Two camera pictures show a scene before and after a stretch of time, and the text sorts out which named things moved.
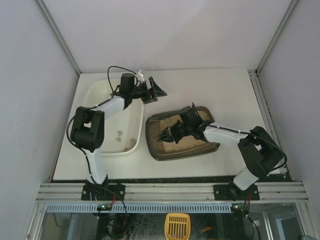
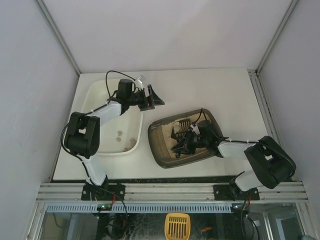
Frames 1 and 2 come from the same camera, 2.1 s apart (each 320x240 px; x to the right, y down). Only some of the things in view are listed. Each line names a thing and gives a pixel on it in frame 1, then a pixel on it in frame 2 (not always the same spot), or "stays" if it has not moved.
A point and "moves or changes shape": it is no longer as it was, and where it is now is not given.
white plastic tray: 123,131 stays
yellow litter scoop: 177,225 stays
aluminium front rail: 72,192 stays
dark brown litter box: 187,145 moves or changes shape
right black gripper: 173,133 → 186,143
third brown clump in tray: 133,141 stays
